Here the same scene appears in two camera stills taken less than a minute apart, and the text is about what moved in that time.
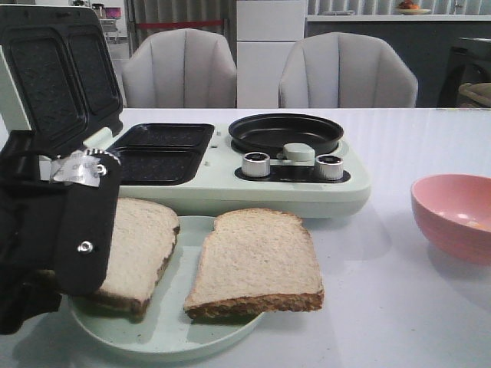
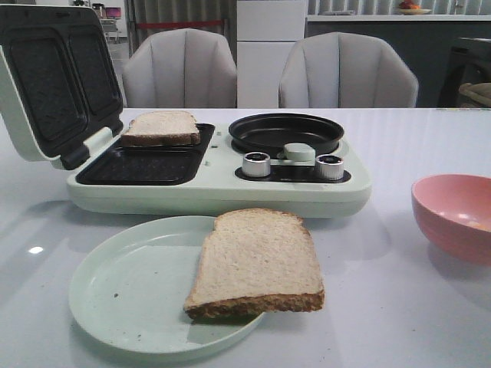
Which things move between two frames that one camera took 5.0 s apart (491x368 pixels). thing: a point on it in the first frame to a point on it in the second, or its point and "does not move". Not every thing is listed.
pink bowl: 454,209 does not move
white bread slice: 255,261 does not move
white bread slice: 143,236 to 161,128
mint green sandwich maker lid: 57,77 does not move
